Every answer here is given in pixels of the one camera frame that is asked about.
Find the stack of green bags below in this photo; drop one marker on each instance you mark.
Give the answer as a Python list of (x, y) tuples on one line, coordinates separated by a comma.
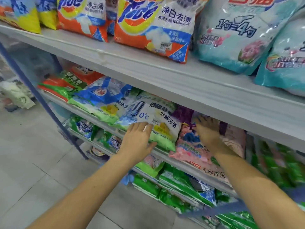
[(276, 164)]

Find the small orange detergent bag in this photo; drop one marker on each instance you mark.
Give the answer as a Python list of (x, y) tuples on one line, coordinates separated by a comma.
[(47, 11)]

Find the grey shelf with blue frame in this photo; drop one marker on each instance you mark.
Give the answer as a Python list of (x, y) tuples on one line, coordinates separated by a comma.
[(167, 81)]

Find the person's right hand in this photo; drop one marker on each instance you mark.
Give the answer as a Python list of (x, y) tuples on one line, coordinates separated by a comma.
[(210, 135)]

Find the person's left forearm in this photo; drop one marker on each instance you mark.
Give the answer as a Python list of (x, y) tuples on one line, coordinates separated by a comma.
[(81, 198)]

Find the orange detergent bag red swirl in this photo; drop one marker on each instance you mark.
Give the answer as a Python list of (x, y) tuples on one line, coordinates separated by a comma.
[(19, 14)]

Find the display rack with packaged goods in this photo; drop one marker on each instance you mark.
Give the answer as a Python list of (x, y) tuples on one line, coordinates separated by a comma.
[(16, 93)]

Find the person's left hand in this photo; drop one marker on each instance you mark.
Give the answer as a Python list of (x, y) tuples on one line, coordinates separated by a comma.
[(136, 144)]

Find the teal Baimao bag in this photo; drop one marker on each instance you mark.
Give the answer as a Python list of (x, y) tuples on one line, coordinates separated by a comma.
[(286, 64)]

